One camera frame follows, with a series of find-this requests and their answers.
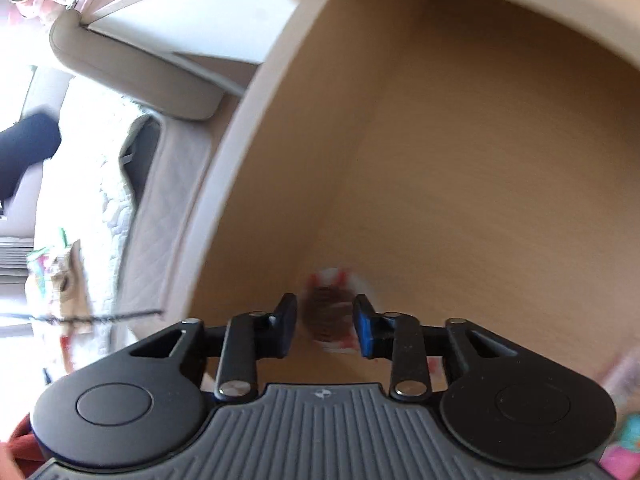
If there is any dark cloth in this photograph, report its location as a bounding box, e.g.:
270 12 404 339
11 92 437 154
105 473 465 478
0 112 62 201

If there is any small packet with brown contents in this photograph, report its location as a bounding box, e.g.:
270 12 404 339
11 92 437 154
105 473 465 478
302 266 382 361

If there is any beige padded bed frame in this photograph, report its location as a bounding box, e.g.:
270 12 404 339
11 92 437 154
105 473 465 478
50 9 226 122

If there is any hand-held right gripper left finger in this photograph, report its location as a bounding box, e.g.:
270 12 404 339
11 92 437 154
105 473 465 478
129 293 298 402

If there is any wide white desk drawer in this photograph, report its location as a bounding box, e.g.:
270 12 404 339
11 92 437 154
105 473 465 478
186 0 640 411

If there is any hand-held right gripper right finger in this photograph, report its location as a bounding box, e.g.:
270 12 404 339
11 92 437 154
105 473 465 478
353 295 522 402

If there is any pink dotted cloth pouch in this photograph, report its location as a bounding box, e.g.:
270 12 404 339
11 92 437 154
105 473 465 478
600 350 640 421

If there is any thin black cord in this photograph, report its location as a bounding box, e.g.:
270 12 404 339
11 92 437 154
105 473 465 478
0 307 166 324

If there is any tan printed paper bag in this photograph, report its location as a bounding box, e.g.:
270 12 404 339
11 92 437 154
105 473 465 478
25 227 96 376

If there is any white quilted mattress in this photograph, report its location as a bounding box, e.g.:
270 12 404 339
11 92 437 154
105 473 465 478
30 75 221 341

